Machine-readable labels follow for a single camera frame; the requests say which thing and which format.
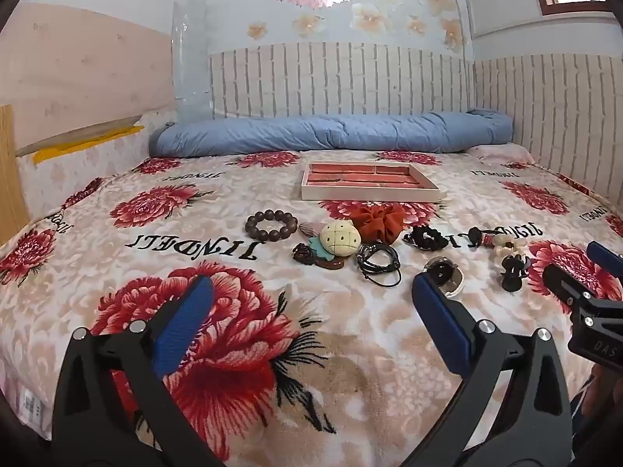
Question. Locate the clear plastic sheet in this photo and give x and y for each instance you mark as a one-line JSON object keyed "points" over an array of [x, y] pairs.
{"points": [[192, 58]]}

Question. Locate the light wooden headboard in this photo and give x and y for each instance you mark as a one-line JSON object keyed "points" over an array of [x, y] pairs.
{"points": [[87, 78]]}

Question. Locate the pink pillow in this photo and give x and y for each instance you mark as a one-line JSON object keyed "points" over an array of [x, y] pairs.
{"points": [[504, 153]]}

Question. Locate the yellow strip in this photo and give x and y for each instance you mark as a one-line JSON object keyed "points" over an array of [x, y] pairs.
{"points": [[82, 143]]}

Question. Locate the dark brown hair clip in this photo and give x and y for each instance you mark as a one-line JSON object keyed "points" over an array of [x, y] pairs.
{"points": [[302, 254]]}

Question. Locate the wooden side panel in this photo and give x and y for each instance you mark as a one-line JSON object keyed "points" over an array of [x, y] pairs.
{"points": [[9, 175]]}

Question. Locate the person's right hand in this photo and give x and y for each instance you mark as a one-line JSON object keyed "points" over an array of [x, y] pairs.
{"points": [[599, 396]]}

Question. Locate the flower wall stickers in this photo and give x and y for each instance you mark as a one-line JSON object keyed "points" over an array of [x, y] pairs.
{"points": [[370, 17]]}

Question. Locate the floral printed blanket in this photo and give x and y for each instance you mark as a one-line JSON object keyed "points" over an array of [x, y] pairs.
{"points": [[370, 350]]}

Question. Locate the white jewelry tray red lining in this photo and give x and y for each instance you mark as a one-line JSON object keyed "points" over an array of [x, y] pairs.
{"points": [[372, 180]]}

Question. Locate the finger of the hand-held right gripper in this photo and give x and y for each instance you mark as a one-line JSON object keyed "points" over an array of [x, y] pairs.
{"points": [[564, 284], [603, 257]]}

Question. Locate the blue rolled quilt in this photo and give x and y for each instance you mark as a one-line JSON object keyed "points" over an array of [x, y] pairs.
{"points": [[340, 131]]}

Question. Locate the black scrunchie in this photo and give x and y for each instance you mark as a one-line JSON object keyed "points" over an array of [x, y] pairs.
{"points": [[426, 239]]}

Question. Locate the orange scrunchie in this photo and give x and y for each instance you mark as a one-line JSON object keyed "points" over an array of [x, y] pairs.
{"points": [[382, 221]]}

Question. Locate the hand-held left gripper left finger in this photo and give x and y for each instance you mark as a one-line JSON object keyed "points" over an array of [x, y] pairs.
{"points": [[181, 323]]}

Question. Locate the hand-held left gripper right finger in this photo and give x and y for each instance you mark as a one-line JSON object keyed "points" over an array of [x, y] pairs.
{"points": [[440, 318]]}

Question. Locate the black figure hair clip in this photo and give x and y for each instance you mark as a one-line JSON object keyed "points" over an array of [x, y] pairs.
{"points": [[512, 272]]}

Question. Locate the cream pineapple hair clip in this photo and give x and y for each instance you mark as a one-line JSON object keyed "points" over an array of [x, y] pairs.
{"points": [[340, 239]]}

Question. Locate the black sequined hair claw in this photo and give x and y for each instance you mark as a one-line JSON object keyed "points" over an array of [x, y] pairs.
{"points": [[482, 237]]}

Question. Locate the striped fabric hair clip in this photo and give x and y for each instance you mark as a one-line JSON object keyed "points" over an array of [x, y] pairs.
{"points": [[310, 230]]}

